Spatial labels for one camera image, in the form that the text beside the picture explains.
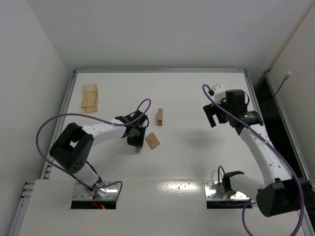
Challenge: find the metal base plate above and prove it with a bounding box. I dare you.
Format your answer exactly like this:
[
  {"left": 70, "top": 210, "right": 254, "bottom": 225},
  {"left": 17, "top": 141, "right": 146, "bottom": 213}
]
[
  {"left": 72, "top": 183, "right": 120, "bottom": 201},
  {"left": 204, "top": 180, "right": 249, "bottom": 202}
]

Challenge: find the wood block with print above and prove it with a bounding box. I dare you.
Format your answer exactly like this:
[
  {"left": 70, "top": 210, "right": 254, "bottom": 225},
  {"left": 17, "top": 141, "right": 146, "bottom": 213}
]
[{"left": 145, "top": 135, "right": 157, "bottom": 149}]

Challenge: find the black wall cable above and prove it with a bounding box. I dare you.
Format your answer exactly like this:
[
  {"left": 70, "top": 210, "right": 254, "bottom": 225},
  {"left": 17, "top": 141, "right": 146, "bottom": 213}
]
[{"left": 260, "top": 71, "right": 292, "bottom": 116}]

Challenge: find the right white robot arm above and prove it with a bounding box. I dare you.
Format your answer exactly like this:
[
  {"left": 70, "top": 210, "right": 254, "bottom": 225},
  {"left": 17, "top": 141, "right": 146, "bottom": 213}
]
[{"left": 203, "top": 85, "right": 307, "bottom": 217}]

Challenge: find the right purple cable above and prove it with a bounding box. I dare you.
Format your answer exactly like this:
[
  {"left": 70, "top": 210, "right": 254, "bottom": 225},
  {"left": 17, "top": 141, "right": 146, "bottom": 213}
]
[{"left": 201, "top": 84, "right": 306, "bottom": 236}]

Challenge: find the aluminium table frame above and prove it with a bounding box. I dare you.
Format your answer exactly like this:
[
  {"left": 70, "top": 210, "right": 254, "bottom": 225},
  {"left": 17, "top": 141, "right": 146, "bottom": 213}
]
[{"left": 9, "top": 67, "right": 315, "bottom": 236}]

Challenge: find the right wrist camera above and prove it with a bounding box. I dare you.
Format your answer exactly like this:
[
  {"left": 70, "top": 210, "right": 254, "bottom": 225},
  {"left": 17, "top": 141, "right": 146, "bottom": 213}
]
[{"left": 209, "top": 84, "right": 226, "bottom": 103}]

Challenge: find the wooden block box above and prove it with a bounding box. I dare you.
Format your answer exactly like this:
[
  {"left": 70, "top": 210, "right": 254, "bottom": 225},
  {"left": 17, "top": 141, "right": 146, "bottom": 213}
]
[{"left": 81, "top": 84, "right": 99, "bottom": 113}]

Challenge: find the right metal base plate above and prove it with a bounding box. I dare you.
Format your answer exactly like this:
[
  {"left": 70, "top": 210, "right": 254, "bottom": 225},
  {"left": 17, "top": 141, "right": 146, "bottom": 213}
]
[{"left": 204, "top": 180, "right": 249, "bottom": 202}]

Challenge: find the wood block numbered twelve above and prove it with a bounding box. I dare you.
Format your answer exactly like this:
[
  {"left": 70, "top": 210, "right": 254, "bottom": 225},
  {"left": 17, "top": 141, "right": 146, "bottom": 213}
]
[{"left": 150, "top": 132, "right": 160, "bottom": 146}]

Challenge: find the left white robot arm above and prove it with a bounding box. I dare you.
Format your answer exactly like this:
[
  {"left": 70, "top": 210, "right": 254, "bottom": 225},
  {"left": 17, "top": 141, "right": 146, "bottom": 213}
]
[{"left": 49, "top": 110, "right": 149, "bottom": 191}]

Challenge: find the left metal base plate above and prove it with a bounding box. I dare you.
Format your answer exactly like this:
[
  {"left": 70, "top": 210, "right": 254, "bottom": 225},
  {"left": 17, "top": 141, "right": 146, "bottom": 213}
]
[{"left": 72, "top": 183, "right": 120, "bottom": 201}]

